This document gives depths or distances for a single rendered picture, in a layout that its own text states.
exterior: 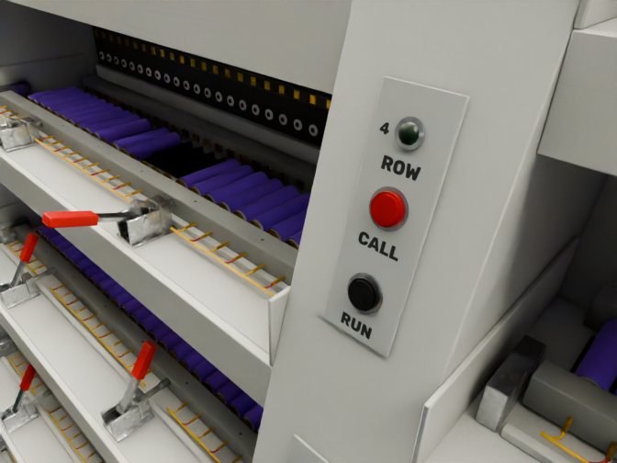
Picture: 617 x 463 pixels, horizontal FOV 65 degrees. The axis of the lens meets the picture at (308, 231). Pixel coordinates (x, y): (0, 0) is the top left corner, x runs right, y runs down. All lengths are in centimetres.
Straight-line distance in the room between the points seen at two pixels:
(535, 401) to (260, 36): 25
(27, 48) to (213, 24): 52
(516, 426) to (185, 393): 32
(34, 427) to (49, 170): 40
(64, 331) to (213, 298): 33
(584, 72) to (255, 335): 23
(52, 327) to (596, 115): 60
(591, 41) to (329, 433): 22
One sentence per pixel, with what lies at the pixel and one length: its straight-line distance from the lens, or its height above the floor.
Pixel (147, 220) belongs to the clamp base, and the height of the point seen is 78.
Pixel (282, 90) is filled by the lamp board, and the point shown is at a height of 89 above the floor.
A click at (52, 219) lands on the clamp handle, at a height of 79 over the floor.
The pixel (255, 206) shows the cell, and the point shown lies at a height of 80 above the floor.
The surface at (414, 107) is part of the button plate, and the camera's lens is 21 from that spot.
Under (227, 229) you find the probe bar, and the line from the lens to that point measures 38.
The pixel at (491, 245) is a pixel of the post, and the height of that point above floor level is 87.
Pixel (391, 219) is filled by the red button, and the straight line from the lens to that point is 22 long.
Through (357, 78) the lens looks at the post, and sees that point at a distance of 23.
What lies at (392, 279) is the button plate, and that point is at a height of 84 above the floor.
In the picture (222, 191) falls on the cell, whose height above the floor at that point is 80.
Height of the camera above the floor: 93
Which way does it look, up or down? 20 degrees down
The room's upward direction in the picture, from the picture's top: 13 degrees clockwise
